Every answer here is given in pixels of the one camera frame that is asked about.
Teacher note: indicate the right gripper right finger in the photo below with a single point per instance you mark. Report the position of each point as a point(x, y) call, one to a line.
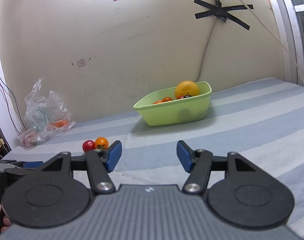
point(235, 189)

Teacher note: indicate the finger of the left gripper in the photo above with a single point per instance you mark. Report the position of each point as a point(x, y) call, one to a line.
point(32, 164)

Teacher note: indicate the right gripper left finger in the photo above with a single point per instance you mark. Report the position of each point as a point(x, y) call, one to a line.
point(61, 189)

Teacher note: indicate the small red cherry tomato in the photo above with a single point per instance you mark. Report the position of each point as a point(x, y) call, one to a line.
point(88, 146)

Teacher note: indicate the orange cherry tomato with stem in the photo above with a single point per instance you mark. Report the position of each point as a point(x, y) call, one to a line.
point(101, 143)

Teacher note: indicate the clear plastic bag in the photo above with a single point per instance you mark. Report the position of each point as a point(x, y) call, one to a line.
point(46, 117)

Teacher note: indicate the light green plastic basket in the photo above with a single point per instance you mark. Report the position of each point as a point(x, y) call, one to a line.
point(175, 111)

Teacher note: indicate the large yellow orange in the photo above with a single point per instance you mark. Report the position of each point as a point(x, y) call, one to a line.
point(187, 87)

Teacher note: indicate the black tape cross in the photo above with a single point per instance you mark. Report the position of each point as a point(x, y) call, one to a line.
point(222, 13)

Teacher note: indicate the wall sticker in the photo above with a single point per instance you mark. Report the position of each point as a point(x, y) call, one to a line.
point(81, 63)

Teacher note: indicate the window frame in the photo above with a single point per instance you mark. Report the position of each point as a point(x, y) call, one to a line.
point(289, 15)

